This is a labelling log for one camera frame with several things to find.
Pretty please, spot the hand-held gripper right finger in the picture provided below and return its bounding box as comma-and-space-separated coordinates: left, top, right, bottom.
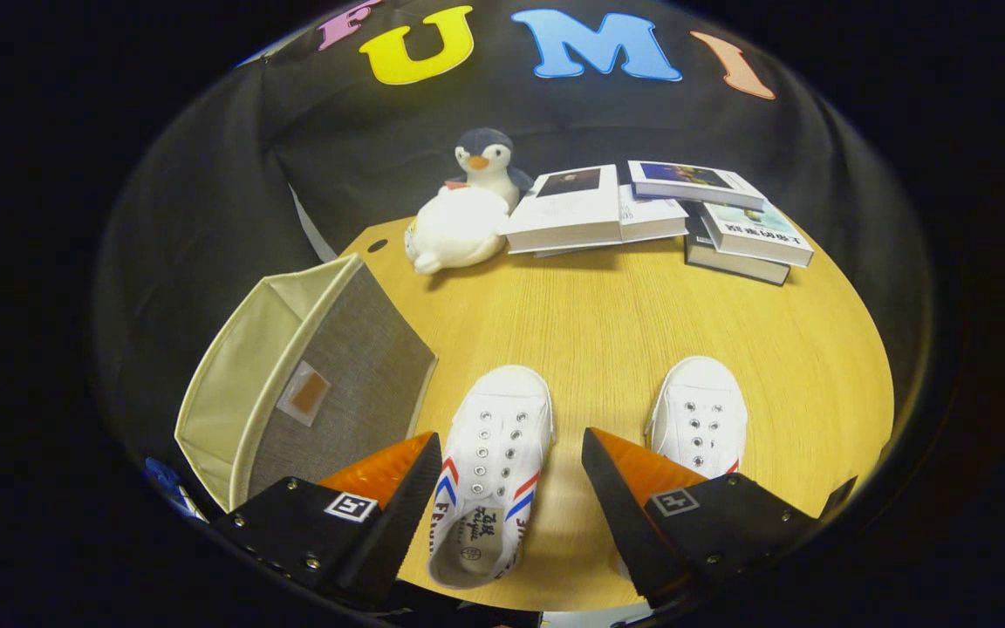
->
581, 427, 822, 610

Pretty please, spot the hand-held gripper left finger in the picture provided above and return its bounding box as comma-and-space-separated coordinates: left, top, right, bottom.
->
210, 431, 442, 611

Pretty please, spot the white canvas shoe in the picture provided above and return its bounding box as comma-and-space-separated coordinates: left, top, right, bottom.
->
646, 355, 749, 481
427, 365, 554, 590

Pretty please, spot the grey fabric storage box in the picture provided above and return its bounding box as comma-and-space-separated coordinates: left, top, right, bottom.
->
174, 253, 439, 514

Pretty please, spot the blue object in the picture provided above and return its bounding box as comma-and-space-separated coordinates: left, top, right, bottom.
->
143, 456, 207, 522

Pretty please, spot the dark grey book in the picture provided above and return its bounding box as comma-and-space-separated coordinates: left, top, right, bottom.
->
684, 214, 791, 287

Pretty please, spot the plain white book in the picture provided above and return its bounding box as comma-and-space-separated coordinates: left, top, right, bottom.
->
618, 183, 691, 243

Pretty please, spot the white book with dark photo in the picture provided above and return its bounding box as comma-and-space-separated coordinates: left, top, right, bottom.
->
502, 164, 624, 256

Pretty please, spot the book with pale green cover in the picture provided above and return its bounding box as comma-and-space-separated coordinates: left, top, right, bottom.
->
700, 201, 816, 269

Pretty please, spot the book with blue cover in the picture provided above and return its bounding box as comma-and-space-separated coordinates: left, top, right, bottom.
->
627, 160, 767, 210

